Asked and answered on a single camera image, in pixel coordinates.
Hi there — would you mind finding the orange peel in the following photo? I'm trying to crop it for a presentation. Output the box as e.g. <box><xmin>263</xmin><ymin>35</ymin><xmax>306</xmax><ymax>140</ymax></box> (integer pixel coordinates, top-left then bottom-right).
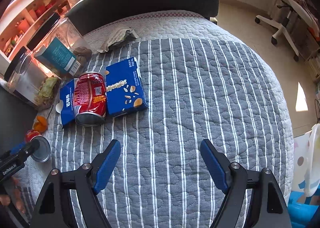
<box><xmin>33</xmin><ymin>116</ymin><xmax>48</xmax><ymax>133</ymax></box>

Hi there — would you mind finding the white office chair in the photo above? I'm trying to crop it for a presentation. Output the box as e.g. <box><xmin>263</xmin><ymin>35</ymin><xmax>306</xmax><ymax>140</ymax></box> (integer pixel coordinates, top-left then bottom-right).
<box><xmin>255</xmin><ymin>0</ymin><xmax>319</xmax><ymax>62</ymax></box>

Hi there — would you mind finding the clear jar with teal label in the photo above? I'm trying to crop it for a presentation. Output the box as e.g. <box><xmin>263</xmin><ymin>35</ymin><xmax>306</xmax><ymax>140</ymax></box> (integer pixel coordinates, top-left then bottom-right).
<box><xmin>26</xmin><ymin>13</ymin><xmax>92</xmax><ymax>78</ymax></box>

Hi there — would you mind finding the wooden desk with shelves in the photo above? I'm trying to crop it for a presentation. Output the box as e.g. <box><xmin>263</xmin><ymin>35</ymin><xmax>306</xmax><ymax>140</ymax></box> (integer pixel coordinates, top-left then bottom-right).
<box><xmin>299</xmin><ymin>16</ymin><xmax>319</xmax><ymax>84</ymax></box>

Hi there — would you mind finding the blue plastic stool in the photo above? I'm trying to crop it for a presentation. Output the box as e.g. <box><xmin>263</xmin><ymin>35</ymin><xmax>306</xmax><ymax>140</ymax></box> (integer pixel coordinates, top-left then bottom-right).
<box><xmin>287</xmin><ymin>188</ymin><xmax>319</xmax><ymax>227</ymax></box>

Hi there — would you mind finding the white bookshelf with red items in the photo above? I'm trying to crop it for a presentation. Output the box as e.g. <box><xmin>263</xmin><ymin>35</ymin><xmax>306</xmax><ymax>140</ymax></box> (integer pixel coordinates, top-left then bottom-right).
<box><xmin>1</xmin><ymin>0</ymin><xmax>70</xmax><ymax>75</ymax></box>

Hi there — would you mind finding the person's left hand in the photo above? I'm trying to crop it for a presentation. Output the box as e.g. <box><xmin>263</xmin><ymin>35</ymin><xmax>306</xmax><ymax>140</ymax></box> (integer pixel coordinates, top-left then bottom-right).
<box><xmin>1</xmin><ymin>177</ymin><xmax>26</xmax><ymax>214</ymax></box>

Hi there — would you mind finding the red soda can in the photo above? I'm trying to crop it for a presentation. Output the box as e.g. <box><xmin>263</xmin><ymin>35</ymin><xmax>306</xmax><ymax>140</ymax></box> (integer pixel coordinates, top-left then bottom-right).
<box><xmin>73</xmin><ymin>72</ymin><xmax>106</xmax><ymax>127</ymax></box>
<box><xmin>25</xmin><ymin>130</ymin><xmax>50</xmax><ymax>163</ymax></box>

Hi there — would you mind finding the white patterned trash bin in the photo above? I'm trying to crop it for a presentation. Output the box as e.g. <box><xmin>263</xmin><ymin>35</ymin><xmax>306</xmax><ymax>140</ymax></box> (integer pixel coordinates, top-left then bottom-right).
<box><xmin>292</xmin><ymin>123</ymin><xmax>319</xmax><ymax>197</ymax></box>

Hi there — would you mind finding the clear jar with black lid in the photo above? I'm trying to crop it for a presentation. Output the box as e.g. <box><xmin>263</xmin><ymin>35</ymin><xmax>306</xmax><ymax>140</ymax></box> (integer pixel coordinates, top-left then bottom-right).
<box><xmin>4</xmin><ymin>46</ymin><xmax>61</xmax><ymax>111</ymax></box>

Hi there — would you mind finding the blue snack box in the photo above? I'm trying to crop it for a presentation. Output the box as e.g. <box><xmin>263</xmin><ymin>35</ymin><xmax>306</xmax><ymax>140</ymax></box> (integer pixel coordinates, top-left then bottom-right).
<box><xmin>56</xmin><ymin>78</ymin><xmax>78</xmax><ymax>128</ymax></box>
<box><xmin>105</xmin><ymin>57</ymin><xmax>148</xmax><ymax>117</ymax></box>

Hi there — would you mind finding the dark grey chair back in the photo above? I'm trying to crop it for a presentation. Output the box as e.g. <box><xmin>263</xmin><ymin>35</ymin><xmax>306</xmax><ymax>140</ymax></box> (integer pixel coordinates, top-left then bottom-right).
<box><xmin>0</xmin><ymin>87</ymin><xmax>37</xmax><ymax>155</ymax></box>

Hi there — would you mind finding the grey striped quilted blanket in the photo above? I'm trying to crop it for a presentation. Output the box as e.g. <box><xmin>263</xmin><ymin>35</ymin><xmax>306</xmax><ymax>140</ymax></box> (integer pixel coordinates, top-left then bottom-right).
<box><xmin>17</xmin><ymin>11</ymin><xmax>293</xmax><ymax>227</ymax></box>

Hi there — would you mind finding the black cushion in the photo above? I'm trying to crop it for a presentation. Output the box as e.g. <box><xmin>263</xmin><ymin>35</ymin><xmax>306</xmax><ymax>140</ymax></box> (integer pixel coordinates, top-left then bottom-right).
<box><xmin>66</xmin><ymin>0</ymin><xmax>219</xmax><ymax>35</ymax></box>

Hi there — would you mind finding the torn paper wrapper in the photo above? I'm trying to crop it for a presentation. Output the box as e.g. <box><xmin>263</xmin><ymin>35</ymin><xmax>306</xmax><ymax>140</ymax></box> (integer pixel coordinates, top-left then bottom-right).
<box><xmin>97</xmin><ymin>26</ymin><xmax>138</xmax><ymax>53</ymax></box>

